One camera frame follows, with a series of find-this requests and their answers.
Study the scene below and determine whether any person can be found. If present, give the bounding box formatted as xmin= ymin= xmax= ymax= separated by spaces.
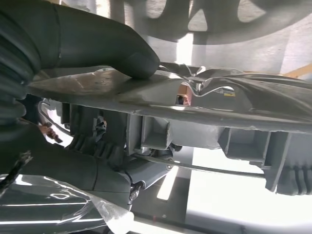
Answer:
xmin=176 ymin=83 xmax=193 ymax=107

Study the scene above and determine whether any yellow tape outline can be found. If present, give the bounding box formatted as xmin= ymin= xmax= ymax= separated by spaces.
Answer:
xmin=283 ymin=63 xmax=312 ymax=79

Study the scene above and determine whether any black braided cable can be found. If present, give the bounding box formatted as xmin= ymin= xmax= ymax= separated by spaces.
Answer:
xmin=0 ymin=151 xmax=33 ymax=191

